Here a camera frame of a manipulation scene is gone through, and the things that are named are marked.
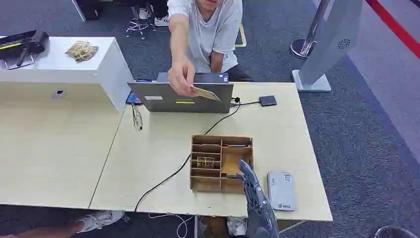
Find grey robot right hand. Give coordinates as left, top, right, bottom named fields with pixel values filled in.
left=236, top=159, right=280, bottom=238

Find grey flat device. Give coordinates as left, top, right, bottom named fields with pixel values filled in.
left=266, top=171, right=298, bottom=212

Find white bag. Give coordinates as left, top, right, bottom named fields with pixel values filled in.
left=226, top=216, right=248, bottom=237

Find wooden card box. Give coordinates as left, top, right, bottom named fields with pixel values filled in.
left=190, top=134, right=254, bottom=193

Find small black hub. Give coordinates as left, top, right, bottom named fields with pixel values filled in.
left=258, top=95, right=278, bottom=108

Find grey laptop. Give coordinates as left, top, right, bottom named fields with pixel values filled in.
left=127, top=81, right=235, bottom=115

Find round metal base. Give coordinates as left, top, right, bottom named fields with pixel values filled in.
left=373, top=225, right=420, bottom=238

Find person's right hand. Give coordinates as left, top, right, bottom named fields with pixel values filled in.
left=168, top=59, right=197, bottom=97

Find eyeglasses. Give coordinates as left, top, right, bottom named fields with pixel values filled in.
left=131, top=103, right=144, bottom=131

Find white shoe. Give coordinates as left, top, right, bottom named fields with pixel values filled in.
left=75, top=210, right=126, bottom=234

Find blue flat item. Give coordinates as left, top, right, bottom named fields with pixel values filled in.
left=126, top=91, right=143, bottom=106

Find yellow floor tape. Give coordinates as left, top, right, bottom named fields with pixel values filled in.
left=234, top=23, right=248, bottom=48

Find grey kiosk stand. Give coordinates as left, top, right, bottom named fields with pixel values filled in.
left=291, top=0, right=364, bottom=93

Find person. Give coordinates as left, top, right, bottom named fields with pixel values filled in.
left=166, top=0, right=255, bottom=98

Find person's leg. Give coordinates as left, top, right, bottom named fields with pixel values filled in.
left=0, top=221, right=87, bottom=238

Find white cabinet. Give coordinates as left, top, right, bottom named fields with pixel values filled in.
left=0, top=36, right=135, bottom=115

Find red barrier belt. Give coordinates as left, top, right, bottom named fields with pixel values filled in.
left=364, top=0, right=420, bottom=60

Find stack of cards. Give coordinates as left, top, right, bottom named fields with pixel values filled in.
left=64, top=41, right=100, bottom=63

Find black handheld scanner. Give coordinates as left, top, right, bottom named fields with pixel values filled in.
left=0, top=30, right=50, bottom=70

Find white cable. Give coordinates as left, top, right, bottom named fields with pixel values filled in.
left=148, top=213, right=195, bottom=238

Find long black cable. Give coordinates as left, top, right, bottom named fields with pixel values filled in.
left=134, top=97, right=242, bottom=214

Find short black cable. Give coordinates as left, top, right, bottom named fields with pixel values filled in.
left=229, top=101, right=261, bottom=108

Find chrome stanchion post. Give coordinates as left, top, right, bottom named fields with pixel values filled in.
left=289, top=0, right=331, bottom=60

